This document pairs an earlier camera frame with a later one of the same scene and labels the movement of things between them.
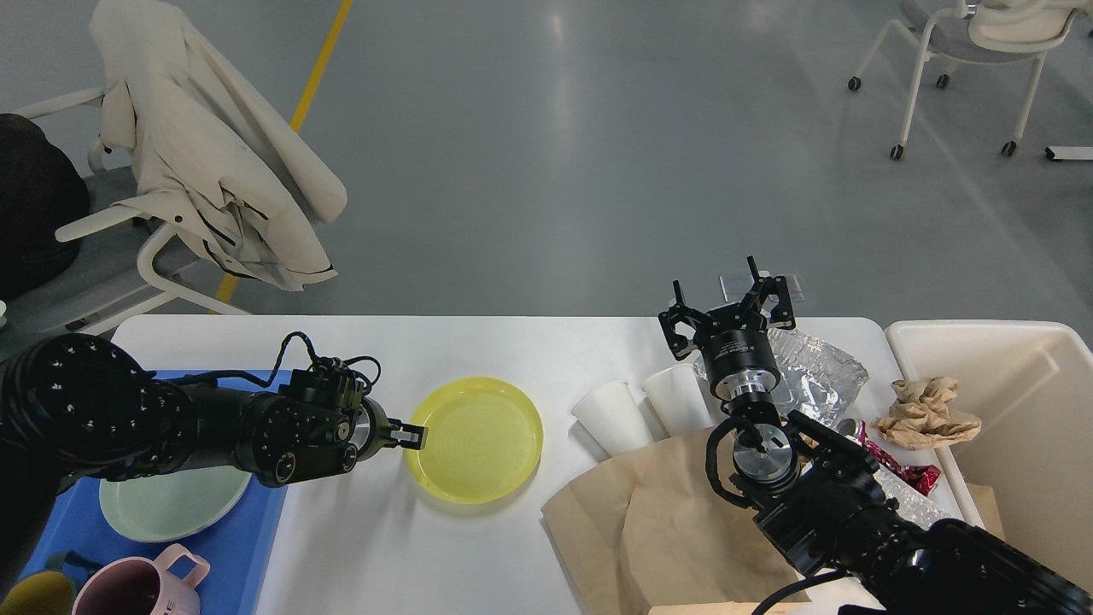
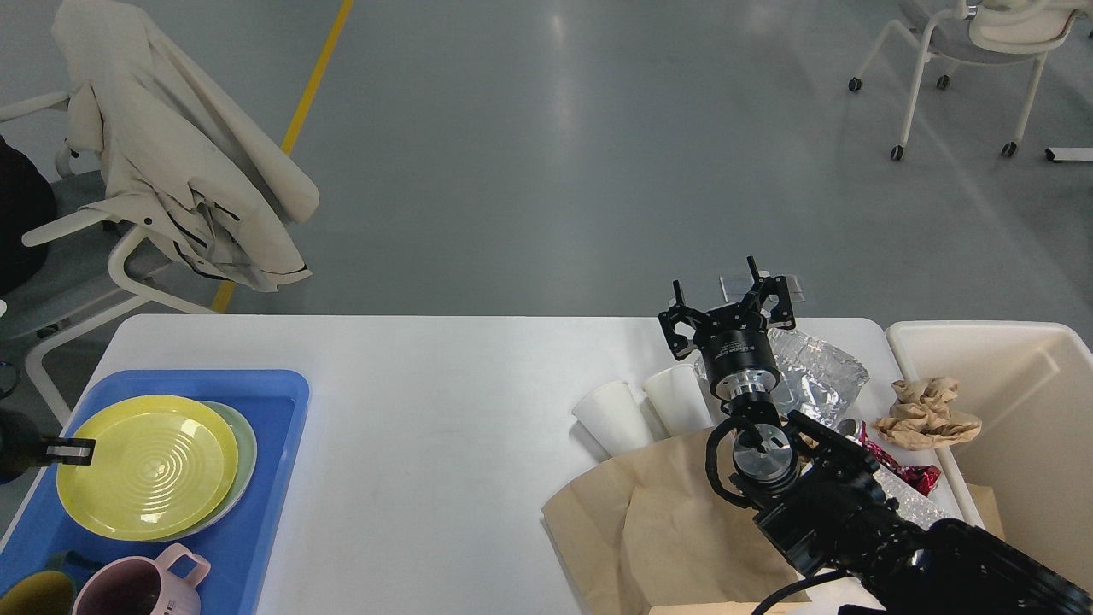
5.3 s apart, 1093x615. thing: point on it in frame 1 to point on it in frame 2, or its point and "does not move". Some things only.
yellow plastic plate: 485,437 to 166,466
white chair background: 980,31 does not move
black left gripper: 371,430 to 22,446
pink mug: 132,585 does not move
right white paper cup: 679,400 does not move
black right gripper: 737,351 does not move
